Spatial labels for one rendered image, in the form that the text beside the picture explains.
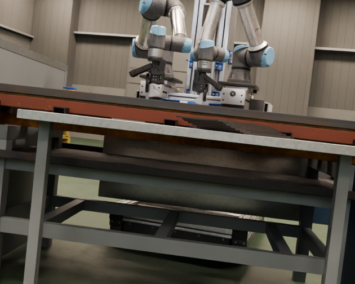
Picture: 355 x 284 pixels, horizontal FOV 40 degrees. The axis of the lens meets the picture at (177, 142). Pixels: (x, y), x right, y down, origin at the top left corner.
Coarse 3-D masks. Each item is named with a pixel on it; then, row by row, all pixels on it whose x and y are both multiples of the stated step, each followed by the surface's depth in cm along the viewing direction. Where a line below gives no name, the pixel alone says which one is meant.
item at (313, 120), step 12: (0, 84) 203; (60, 96) 201; (72, 96) 200; (84, 96) 200; (96, 96) 199; (108, 96) 199; (120, 96) 198; (168, 108) 197; (180, 108) 196; (192, 108) 196; (204, 108) 196; (216, 108) 195; (228, 108) 195; (276, 120) 193; (288, 120) 193; (300, 120) 193; (312, 120) 192; (324, 120) 192; (336, 120) 191
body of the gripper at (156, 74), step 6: (150, 60) 233; (156, 60) 231; (162, 60) 232; (156, 66) 233; (162, 66) 232; (150, 72) 232; (156, 72) 231; (162, 72) 230; (150, 78) 231; (156, 78) 232; (162, 78) 230; (156, 84) 237; (162, 84) 235
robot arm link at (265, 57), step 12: (228, 0) 274; (240, 0) 267; (252, 0) 270; (240, 12) 274; (252, 12) 273; (252, 24) 275; (252, 36) 279; (252, 48) 283; (264, 48) 282; (252, 60) 288; (264, 60) 282
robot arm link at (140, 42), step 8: (144, 0) 266; (152, 0) 266; (160, 0) 267; (144, 8) 268; (152, 8) 268; (160, 8) 268; (144, 16) 275; (152, 16) 273; (160, 16) 278; (144, 24) 283; (152, 24) 282; (144, 32) 289; (136, 40) 302; (144, 40) 295; (136, 48) 303; (144, 48) 301; (136, 56) 307; (144, 56) 307
